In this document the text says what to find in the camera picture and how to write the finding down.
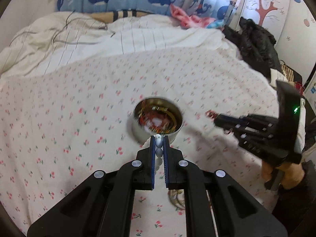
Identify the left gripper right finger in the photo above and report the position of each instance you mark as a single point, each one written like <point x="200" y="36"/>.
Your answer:
<point x="215" y="204"/>

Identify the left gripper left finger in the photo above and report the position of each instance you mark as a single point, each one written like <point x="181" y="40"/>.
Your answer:
<point x="102" y="204"/>

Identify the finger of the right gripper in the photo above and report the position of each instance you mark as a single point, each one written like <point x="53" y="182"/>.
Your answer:
<point x="251" y="139"/>
<point x="257" y="122"/>

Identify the red string bracelet gold charm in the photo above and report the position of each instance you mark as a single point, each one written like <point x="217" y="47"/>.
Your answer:
<point x="211" y="114"/>

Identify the silver bangle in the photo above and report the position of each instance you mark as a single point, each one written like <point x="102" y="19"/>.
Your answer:
<point x="176" y="198"/>

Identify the person right hand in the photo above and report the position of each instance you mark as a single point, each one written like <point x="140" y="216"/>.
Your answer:
<point x="293" y="173"/>

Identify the black jacket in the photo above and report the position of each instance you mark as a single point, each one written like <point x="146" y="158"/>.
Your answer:
<point x="256" y="46"/>

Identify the cherry print bed sheet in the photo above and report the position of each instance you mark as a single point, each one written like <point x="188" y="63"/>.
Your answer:
<point x="58" y="128"/>

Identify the round silver metal tin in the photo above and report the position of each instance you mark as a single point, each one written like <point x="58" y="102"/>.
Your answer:
<point x="156" y="115"/>

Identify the turquoise cloth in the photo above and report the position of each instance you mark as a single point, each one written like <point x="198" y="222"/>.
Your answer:
<point x="217" y="24"/>

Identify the pink crumpled cloth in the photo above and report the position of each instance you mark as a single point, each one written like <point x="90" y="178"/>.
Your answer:
<point x="187" y="21"/>

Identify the white striped duvet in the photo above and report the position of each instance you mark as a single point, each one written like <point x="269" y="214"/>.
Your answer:
<point x="62" y="38"/>

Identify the striped tan pillow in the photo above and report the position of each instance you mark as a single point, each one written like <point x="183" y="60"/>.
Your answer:
<point x="110" y="17"/>

